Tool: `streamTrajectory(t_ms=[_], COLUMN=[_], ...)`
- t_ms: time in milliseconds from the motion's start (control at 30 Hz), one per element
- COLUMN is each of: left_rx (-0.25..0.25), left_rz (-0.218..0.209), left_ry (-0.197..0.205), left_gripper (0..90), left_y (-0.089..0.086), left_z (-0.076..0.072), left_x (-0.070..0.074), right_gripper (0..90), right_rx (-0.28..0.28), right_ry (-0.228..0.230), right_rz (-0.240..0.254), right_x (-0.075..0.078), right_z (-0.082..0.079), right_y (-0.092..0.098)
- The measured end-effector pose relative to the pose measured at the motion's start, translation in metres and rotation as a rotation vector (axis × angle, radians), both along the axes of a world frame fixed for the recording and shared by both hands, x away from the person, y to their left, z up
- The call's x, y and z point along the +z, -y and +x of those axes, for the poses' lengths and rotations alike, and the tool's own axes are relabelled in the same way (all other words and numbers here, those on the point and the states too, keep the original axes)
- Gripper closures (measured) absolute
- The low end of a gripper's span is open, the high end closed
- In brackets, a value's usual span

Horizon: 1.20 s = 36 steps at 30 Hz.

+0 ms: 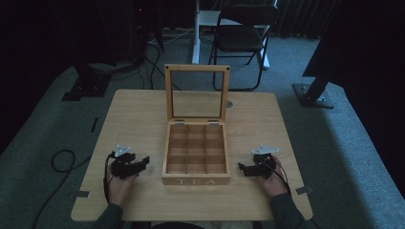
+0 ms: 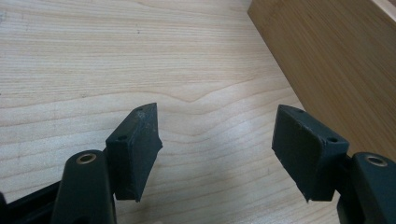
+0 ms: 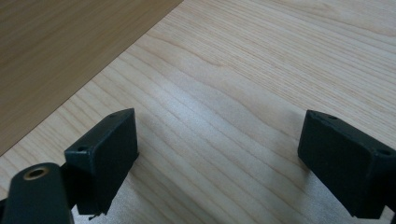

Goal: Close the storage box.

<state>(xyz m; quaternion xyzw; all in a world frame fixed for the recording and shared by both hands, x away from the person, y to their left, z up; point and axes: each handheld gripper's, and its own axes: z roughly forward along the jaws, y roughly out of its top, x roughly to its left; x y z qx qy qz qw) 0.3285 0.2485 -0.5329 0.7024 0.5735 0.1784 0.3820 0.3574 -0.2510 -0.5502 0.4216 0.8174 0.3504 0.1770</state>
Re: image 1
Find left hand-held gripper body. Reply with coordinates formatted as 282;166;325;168
109;144;141;181

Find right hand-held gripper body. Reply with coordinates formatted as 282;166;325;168
249;144;281;178

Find wooden tea box with lid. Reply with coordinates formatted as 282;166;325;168
160;63;232;186

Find person's right hand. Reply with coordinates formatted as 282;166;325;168
257;155;290;199

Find person's left hand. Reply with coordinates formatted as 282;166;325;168
106;160;139;208

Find black stand with flat base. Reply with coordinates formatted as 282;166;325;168
61;62;113;102

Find black slanted stand with base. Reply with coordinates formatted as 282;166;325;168
291;30;339;110

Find black folding chair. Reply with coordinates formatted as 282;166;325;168
207;4;281;93

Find dark curtain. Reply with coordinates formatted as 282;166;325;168
276;0;324;40

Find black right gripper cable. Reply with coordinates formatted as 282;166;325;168
263;157;292;196

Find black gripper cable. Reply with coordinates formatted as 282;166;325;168
102;152;117;204
263;157;292;196

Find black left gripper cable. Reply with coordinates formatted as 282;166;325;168
102;152;117;204

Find black looped floor cable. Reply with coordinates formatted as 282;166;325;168
31;148;94;229

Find black floor cables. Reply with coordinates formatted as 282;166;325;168
139;40;181;92

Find white desk frame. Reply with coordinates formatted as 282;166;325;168
191;0;271;70

